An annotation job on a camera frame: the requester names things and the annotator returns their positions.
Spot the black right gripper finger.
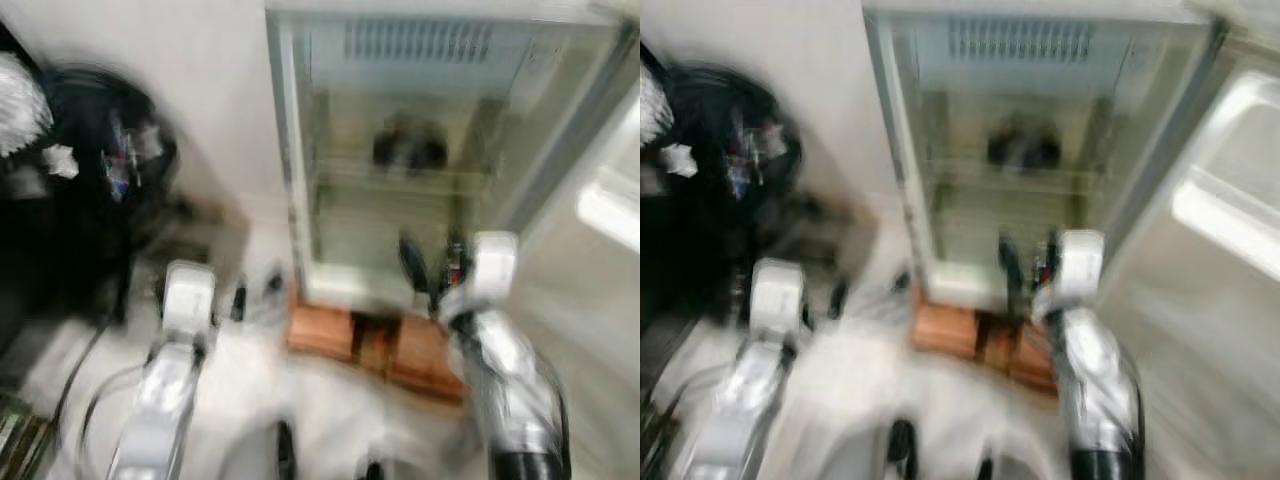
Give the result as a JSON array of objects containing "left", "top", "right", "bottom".
[
  {"left": 398, "top": 232, "right": 430, "bottom": 297},
  {"left": 998, "top": 232, "right": 1027, "bottom": 301}
]

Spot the black bag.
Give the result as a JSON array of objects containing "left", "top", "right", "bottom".
[
  {"left": 0, "top": 170, "right": 61, "bottom": 331},
  {"left": 640, "top": 180, "right": 691, "bottom": 341}
]

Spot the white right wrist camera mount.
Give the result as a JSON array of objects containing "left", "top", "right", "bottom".
[
  {"left": 1055, "top": 230, "right": 1104, "bottom": 299},
  {"left": 468, "top": 232, "right": 519, "bottom": 301}
]

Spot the black office swivel chair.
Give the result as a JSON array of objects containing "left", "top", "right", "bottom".
[
  {"left": 30, "top": 65, "right": 201, "bottom": 321},
  {"left": 655, "top": 62, "right": 809, "bottom": 331}
]

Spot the silver single-door fridge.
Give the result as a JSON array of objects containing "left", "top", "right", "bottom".
[
  {"left": 265, "top": 0, "right": 641, "bottom": 331},
  {"left": 862, "top": 0, "right": 1280, "bottom": 401}
]

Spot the red brick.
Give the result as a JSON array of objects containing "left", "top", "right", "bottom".
[
  {"left": 1010, "top": 320, "right": 1061, "bottom": 393},
  {"left": 288, "top": 300, "right": 353, "bottom": 361},
  {"left": 912, "top": 300, "right": 976, "bottom": 359},
  {"left": 388, "top": 315, "right": 466, "bottom": 401}
]

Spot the white striped cloth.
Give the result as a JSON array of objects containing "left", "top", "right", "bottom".
[
  {"left": 640, "top": 70, "right": 673, "bottom": 146},
  {"left": 0, "top": 55, "right": 51, "bottom": 156}
]

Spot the dark jar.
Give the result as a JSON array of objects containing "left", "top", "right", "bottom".
[{"left": 372, "top": 120, "right": 409, "bottom": 171}]

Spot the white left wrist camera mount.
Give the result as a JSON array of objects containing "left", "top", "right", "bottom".
[
  {"left": 750, "top": 258, "right": 806, "bottom": 336},
  {"left": 162, "top": 262, "right": 216, "bottom": 341}
]

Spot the grey robot left leg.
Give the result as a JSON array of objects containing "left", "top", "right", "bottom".
[
  {"left": 215, "top": 410, "right": 301, "bottom": 480},
  {"left": 800, "top": 410, "right": 921, "bottom": 480}
]

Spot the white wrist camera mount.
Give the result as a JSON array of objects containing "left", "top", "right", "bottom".
[
  {"left": 1055, "top": 230, "right": 1104, "bottom": 299},
  {"left": 468, "top": 232, "right": 519, "bottom": 301},
  {"left": 162, "top": 262, "right": 216, "bottom": 341},
  {"left": 750, "top": 258, "right": 806, "bottom": 336}
]

